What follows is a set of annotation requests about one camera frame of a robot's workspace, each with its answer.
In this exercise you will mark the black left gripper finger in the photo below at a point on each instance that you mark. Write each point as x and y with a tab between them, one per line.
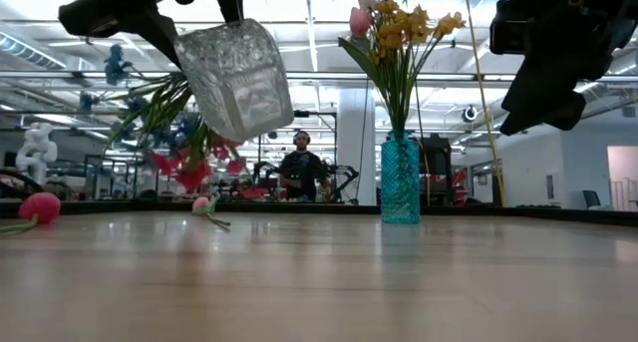
162	33
231	0

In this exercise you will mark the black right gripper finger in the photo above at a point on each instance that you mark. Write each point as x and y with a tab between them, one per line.
521	100
560	105

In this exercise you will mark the blue artificial flower bunch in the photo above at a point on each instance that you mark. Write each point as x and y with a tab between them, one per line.
117	65

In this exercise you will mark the clear crystal glass vase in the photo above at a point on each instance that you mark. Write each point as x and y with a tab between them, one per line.
239	78

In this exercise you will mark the pink artificial tulip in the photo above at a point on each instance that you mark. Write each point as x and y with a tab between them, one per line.
201	204
359	22

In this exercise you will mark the yellow artificial flower bunch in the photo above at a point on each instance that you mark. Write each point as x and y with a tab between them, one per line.
404	28

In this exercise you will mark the red artificial tulip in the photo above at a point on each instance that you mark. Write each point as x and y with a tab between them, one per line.
40	207

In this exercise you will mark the teal glass vase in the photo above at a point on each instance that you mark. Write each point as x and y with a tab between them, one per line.
400	182

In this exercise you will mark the dark office chair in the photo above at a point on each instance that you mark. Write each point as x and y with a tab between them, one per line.
591	200

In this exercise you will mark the black cabinet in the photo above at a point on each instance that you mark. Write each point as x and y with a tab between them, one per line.
436	167

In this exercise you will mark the black metal rack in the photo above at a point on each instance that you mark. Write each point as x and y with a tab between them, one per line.
95	175

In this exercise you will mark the person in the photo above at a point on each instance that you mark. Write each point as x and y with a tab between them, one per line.
301	170

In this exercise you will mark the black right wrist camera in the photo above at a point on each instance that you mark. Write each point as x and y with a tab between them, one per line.
508	25

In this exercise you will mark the black aluminium table frame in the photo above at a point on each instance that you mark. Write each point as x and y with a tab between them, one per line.
548	213

